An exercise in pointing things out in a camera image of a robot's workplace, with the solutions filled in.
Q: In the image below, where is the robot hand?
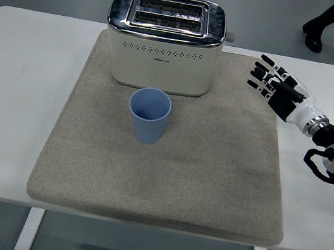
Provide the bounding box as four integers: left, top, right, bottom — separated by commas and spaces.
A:
240, 51, 334, 139

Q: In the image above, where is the blue ribbed plastic cup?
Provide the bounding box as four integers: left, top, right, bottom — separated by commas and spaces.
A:
123, 85, 175, 148

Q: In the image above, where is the cream toaster with chrome lid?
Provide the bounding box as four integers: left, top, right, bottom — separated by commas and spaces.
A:
96, 0, 242, 104

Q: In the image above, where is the beige fabric mat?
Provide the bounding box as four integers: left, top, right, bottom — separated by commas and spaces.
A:
22, 22, 312, 247

